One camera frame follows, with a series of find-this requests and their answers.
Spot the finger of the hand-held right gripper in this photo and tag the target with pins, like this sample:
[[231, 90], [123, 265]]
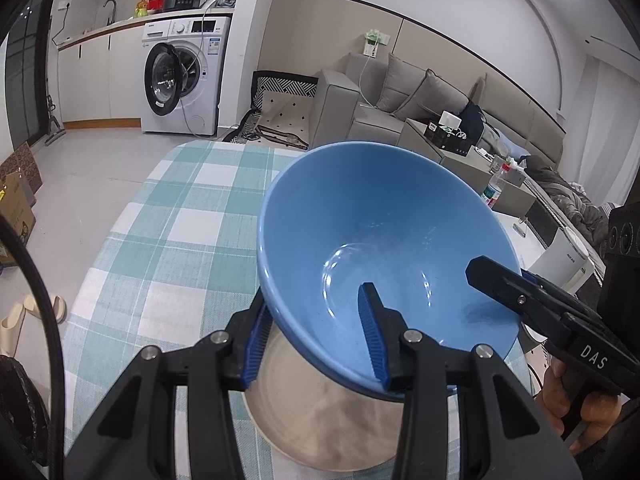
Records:
[[550, 290], [500, 282]]

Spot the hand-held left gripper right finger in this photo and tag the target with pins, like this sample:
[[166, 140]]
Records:
[[370, 330]]

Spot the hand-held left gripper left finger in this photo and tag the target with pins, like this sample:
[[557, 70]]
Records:
[[255, 355]]

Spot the beige plate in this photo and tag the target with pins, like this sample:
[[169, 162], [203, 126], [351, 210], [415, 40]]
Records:
[[310, 410]]

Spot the large blue bowl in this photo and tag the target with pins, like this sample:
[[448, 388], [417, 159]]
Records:
[[360, 220]]

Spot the person's right hand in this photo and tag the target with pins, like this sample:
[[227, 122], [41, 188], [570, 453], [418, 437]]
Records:
[[552, 395]]

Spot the white electric kettle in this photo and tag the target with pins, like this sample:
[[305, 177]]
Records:
[[565, 260]]

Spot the metal phone stand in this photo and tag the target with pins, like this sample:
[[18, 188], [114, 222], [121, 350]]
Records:
[[520, 227]]

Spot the plastic water bottle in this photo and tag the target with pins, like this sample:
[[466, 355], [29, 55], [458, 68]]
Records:
[[492, 192]]

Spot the grey blanket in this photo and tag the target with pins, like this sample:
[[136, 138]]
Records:
[[565, 195]]

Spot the grey side cabinet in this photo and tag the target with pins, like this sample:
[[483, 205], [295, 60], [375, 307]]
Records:
[[470, 170]]

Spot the teal checkered tablecloth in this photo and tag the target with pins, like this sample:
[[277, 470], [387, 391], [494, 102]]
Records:
[[165, 240]]

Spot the black box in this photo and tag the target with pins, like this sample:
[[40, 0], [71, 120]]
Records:
[[450, 142]]

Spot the black bag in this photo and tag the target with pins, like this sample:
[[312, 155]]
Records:
[[472, 120]]

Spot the white curtain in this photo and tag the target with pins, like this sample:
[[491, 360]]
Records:
[[610, 135]]

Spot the white box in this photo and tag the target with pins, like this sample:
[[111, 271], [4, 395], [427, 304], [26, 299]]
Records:
[[450, 120]]

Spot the grey cushion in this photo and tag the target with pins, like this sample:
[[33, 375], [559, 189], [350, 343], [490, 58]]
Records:
[[430, 97], [400, 80]]

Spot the beige slipper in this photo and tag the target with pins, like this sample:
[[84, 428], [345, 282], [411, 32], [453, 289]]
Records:
[[47, 307], [12, 330]]

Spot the grey sofa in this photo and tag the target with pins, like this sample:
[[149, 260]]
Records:
[[335, 115]]

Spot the black white patterned rug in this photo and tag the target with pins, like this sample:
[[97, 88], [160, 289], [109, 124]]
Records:
[[280, 110]]

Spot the white washing machine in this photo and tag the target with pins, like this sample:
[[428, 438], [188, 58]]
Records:
[[205, 90]]

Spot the cardboard box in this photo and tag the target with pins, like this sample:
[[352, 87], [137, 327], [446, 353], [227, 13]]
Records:
[[17, 220]]

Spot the patterned brown box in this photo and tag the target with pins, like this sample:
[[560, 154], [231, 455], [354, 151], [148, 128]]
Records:
[[22, 165]]

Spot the white kitchen cabinet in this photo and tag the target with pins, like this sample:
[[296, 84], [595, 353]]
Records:
[[100, 80]]

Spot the kitchen faucet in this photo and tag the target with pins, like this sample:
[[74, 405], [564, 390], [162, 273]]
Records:
[[110, 10]]

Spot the wall socket with charger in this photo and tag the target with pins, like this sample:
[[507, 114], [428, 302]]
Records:
[[375, 40]]

